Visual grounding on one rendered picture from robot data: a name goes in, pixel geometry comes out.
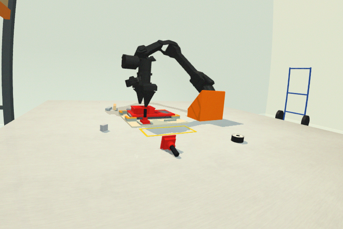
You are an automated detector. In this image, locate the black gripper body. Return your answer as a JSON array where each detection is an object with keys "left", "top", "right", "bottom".
[{"left": 132, "top": 70, "right": 157, "bottom": 92}]

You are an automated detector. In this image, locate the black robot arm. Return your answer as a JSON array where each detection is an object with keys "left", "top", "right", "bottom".
[{"left": 121, "top": 40, "right": 215, "bottom": 93}]

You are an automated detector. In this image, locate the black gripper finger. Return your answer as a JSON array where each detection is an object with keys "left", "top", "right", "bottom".
[
  {"left": 133, "top": 88, "right": 143, "bottom": 104},
  {"left": 141, "top": 90, "right": 155, "bottom": 107}
]

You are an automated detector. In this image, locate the black toy tyre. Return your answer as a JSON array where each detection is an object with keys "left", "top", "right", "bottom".
[{"left": 231, "top": 134, "right": 244, "bottom": 143}]

